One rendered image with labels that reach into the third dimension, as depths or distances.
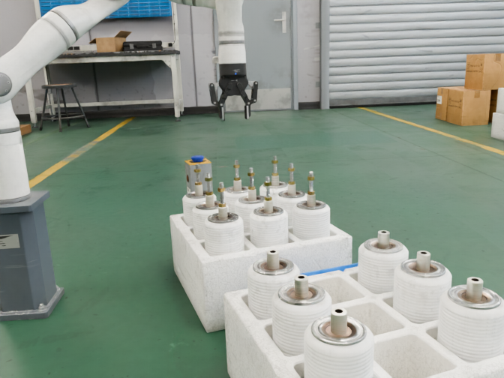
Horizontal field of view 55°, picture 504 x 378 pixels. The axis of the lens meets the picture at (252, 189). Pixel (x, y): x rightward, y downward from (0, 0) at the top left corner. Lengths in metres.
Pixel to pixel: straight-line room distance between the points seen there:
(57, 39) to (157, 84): 4.90
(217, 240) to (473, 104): 3.74
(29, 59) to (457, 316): 1.06
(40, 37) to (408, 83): 5.59
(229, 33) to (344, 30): 4.98
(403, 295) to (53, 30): 1.00
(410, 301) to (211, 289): 0.47
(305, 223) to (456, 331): 0.53
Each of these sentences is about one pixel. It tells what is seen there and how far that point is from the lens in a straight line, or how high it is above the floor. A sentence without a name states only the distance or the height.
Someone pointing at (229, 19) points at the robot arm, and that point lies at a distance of 1.35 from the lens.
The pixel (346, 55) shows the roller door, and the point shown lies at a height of 0.63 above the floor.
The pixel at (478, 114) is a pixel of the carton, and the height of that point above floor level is 0.09.
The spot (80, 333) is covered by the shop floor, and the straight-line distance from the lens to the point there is 1.28.
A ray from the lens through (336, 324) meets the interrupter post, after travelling 0.69.
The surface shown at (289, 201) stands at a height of 0.24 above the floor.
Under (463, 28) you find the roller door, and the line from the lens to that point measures 6.82.
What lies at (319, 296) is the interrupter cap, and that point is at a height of 0.25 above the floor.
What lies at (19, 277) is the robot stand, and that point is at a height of 0.11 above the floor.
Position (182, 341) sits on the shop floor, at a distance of 1.18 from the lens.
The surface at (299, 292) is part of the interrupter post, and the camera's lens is 0.79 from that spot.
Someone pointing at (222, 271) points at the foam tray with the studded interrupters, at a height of 0.15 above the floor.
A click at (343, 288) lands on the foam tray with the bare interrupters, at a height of 0.16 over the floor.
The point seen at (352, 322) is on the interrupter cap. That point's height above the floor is 0.25.
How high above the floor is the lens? 0.62
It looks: 15 degrees down
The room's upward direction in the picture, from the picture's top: 2 degrees counter-clockwise
